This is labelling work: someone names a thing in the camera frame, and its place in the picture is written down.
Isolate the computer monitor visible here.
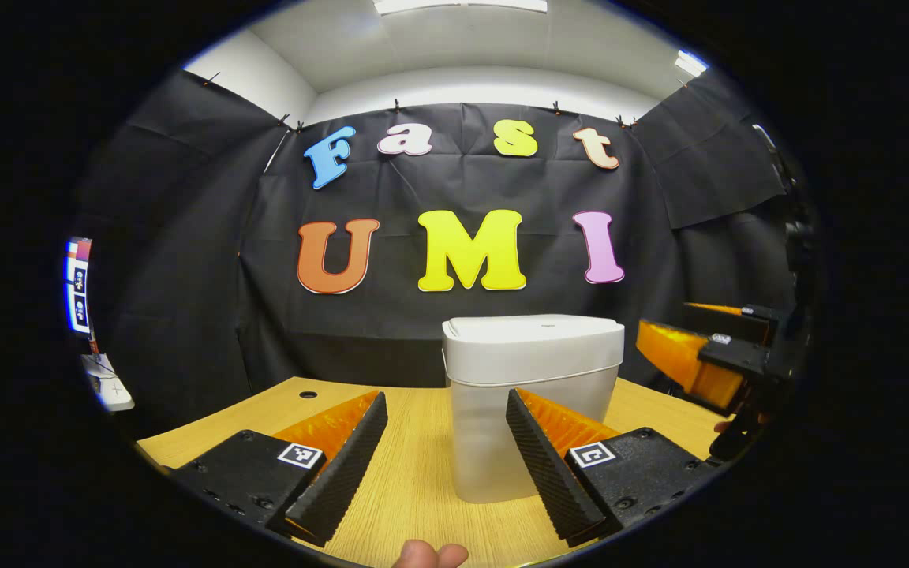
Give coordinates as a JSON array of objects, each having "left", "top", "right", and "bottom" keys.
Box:
[{"left": 65, "top": 237, "right": 95, "bottom": 336}]

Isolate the white desktop garbage bin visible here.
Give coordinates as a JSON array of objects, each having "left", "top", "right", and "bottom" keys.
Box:
[{"left": 442, "top": 314, "right": 626, "bottom": 504}]

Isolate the white side table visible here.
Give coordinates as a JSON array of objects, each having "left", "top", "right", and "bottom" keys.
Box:
[{"left": 81, "top": 353, "right": 136, "bottom": 413}]

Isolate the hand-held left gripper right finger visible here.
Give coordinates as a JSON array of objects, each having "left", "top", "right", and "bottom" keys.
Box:
[{"left": 506, "top": 387, "right": 722, "bottom": 547}]

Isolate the wooden desktop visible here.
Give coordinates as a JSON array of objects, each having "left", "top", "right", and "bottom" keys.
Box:
[{"left": 137, "top": 376, "right": 728, "bottom": 567}]

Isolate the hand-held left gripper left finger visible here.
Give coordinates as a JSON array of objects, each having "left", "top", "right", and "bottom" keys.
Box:
[{"left": 170, "top": 390, "right": 390, "bottom": 549}]

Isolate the black backdrop cloth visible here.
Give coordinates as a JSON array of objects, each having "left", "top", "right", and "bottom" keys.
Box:
[{"left": 68, "top": 67, "right": 810, "bottom": 435}]

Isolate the long ceiling light panel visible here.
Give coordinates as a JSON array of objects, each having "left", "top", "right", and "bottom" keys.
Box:
[{"left": 373, "top": 0, "right": 548, "bottom": 15}]

